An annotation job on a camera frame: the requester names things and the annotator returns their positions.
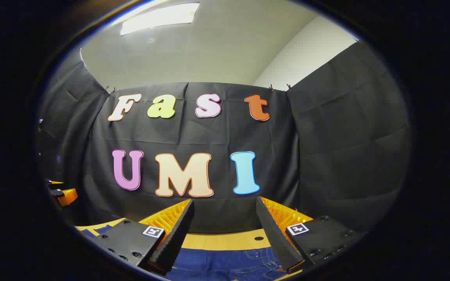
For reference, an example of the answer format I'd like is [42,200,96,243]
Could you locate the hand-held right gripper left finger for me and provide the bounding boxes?
[92,199,194,274]

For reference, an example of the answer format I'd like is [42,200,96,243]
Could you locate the blue denim jeans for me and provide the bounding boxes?
[80,224,288,281]

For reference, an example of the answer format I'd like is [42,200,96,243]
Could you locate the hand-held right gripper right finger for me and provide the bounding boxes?
[256,196,366,274]

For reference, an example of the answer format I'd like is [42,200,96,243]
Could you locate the ceiling light panel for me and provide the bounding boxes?
[120,2,201,36]

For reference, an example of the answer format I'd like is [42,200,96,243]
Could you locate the black backdrop cloth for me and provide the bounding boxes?
[37,39,412,235]

